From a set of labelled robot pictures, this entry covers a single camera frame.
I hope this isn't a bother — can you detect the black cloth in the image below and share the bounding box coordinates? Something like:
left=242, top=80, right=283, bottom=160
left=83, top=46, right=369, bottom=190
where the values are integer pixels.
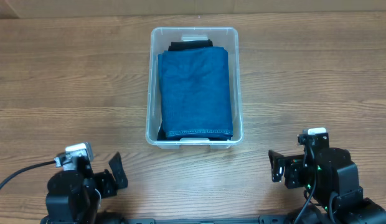
left=157, top=124, right=167, bottom=141
left=168, top=39, right=213, bottom=51

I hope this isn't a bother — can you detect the blue denim cloth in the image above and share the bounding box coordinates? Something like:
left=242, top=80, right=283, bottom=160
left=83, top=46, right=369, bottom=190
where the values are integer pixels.
left=158, top=47, right=233, bottom=141

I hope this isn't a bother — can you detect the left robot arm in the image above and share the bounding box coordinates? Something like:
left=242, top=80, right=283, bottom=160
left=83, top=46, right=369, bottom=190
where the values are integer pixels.
left=40, top=152, right=128, bottom=224

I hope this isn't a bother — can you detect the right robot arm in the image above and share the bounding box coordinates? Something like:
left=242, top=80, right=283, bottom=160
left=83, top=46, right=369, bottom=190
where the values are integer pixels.
left=268, top=146, right=386, bottom=224

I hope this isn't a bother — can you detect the clear plastic storage bin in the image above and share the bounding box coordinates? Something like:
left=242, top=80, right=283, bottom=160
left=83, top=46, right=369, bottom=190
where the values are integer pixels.
left=146, top=27, right=244, bottom=149

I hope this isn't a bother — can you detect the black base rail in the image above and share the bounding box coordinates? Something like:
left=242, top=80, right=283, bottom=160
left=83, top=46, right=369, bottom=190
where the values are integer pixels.
left=95, top=213, right=293, bottom=224

